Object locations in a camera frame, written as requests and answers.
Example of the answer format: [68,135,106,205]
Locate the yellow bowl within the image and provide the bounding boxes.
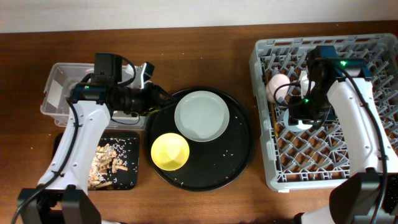
[150,133,190,171]

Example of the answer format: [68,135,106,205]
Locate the pink cup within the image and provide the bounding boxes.
[266,73,290,103]

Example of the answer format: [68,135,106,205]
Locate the light grey plate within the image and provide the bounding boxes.
[174,90,229,142]

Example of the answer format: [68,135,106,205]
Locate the food scraps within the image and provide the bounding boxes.
[88,138,139,190]

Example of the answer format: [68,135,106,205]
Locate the wooden chopstick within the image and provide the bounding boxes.
[269,103,279,140]

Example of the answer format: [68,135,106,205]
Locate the blue cup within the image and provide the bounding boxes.
[283,110,313,133]

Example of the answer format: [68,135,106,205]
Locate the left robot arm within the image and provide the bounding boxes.
[11,53,174,223]

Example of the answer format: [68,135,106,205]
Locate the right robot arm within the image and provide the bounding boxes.
[284,45,397,223]

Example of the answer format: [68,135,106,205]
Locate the grey dishwasher rack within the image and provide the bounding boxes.
[249,34,397,192]

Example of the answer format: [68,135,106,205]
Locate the black rectangular tray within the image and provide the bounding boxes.
[64,131,140,190]

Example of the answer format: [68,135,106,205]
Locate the clear plastic bin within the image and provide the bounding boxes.
[40,63,147,131]

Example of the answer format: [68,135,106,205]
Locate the round black tray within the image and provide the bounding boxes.
[144,87,254,192]

